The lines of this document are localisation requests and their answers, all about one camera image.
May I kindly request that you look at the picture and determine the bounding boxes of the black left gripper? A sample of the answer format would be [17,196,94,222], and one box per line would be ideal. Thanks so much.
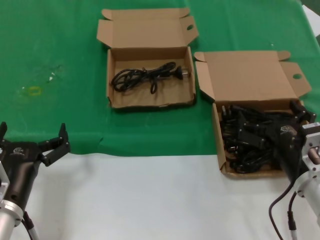
[0,121,72,210]

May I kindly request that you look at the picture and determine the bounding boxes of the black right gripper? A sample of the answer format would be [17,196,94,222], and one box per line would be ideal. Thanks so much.
[236,100,317,183]

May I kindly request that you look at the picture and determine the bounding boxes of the black power cable with plug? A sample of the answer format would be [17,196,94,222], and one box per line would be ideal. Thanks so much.
[111,61,193,95]

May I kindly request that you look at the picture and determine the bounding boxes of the open cardboard box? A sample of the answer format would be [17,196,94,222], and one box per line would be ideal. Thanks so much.
[193,50,313,180]
[96,7,200,110]

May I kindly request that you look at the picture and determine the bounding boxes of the green table cloth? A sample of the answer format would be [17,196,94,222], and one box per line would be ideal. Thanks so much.
[0,0,320,158]

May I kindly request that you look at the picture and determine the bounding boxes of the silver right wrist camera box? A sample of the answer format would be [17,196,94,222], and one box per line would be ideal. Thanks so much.
[301,121,320,177]

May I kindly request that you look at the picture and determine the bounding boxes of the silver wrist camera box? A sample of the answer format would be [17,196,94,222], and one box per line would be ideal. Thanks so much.
[0,159,11,201]
[301,121,320,177]

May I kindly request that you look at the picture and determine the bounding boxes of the tangle of black power cables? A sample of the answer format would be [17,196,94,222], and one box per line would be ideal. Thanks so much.
[219,104,301,174]

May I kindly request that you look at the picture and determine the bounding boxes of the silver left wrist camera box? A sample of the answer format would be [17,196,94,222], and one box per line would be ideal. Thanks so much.
[0,159,11,201]

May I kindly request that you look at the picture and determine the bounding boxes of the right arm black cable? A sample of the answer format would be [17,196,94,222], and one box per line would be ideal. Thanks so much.
[268,183,299,240]

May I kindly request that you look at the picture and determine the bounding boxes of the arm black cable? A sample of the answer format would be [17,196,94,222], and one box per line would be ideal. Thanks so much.
[21,211,40,240]
[268,183,299,240]

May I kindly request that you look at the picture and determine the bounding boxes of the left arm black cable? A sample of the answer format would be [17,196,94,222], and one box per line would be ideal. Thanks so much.
[21,211,40,240]

